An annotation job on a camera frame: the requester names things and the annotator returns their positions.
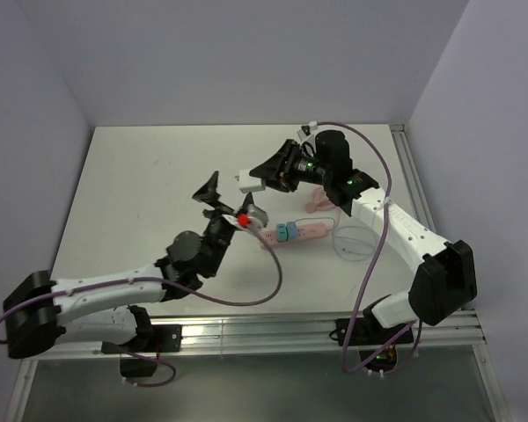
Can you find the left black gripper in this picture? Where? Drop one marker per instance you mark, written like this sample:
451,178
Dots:
209,195

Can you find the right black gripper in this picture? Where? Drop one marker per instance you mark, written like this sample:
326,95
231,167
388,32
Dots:
277,172

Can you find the light blue charger plug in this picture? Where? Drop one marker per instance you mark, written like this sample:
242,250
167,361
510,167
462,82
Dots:
291,230

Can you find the teal plug adapter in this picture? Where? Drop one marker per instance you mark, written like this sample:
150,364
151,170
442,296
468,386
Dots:
281,233

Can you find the pink power strip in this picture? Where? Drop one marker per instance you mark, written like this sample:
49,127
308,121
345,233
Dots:
306,232

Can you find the white plug adapter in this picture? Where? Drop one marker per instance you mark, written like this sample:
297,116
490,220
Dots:
249,184

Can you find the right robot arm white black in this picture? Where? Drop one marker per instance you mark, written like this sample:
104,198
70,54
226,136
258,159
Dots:
360,196

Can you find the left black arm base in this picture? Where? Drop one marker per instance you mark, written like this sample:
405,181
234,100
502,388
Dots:
141,359

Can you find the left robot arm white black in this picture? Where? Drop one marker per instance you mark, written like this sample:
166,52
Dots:
43,312

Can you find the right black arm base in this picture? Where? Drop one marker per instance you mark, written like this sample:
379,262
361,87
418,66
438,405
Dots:
368,332

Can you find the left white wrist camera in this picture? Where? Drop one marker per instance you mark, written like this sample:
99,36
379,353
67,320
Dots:
240,222

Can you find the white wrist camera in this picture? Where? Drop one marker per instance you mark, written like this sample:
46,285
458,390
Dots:
240,222
307,131

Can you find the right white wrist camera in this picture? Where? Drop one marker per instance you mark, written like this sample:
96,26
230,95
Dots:
307,131

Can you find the aluminium right side rail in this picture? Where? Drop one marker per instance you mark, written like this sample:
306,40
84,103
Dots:
422,198

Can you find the aluminium rail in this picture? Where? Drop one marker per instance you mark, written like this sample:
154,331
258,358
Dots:
298,333
422,198

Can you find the aluminium front rail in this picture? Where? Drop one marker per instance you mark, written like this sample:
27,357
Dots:
298,333

